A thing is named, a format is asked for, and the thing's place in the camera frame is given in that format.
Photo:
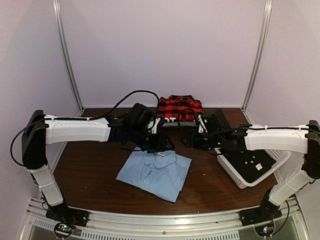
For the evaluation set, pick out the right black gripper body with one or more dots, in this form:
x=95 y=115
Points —
x=213 y=141

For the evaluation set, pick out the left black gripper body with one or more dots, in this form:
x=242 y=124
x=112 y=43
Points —
x=147 y=141

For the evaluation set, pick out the light blue long sleeve shirt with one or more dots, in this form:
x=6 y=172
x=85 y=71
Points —
x=162 y=174

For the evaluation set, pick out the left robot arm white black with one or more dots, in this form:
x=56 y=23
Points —
x=139 y=126

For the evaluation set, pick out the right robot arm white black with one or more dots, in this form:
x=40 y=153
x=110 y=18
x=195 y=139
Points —
x=213 y=131

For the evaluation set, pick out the black folded shirt white letters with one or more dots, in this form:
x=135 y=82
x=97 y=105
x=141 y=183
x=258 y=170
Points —
x=170 y=120

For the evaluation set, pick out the red black plaid folded shirt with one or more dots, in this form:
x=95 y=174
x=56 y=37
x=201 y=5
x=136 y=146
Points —
x=182 y=107

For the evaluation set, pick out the black shirt in basket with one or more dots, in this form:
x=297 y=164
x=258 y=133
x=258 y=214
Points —
x=245 y=167

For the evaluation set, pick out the white plastic basket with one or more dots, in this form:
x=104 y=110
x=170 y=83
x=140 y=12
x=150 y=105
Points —
x=279 y=155

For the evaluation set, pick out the right circuit board with leds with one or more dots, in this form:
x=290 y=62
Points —
x=264 y=230

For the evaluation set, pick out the circuit board with leds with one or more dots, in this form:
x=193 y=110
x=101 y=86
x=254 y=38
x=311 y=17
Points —
x=63 y=230
x=264 y=230

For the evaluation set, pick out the left circuit board with leds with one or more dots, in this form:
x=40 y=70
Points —
x=63 y=230

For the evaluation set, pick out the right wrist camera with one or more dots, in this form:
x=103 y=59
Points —
x=201 y=125

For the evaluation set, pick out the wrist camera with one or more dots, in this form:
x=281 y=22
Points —
x=201 y=125
x=155 y=125

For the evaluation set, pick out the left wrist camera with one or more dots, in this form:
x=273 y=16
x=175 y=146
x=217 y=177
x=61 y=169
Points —
x=155 y=125

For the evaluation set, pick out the aluminium front rail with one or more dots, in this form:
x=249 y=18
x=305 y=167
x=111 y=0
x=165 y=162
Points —
x=223 y=225

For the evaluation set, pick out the right aluminium frame post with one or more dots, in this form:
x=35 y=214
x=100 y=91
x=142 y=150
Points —
x=263 y=36

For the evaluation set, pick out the aluminium frame post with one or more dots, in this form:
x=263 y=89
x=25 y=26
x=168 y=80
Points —
x=65 y=54
x=263 y=36

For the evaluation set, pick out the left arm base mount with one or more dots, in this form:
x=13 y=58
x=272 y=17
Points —
x=69 y=216

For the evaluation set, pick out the left aluminium frame post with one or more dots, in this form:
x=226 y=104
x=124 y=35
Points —
x=65 y=54

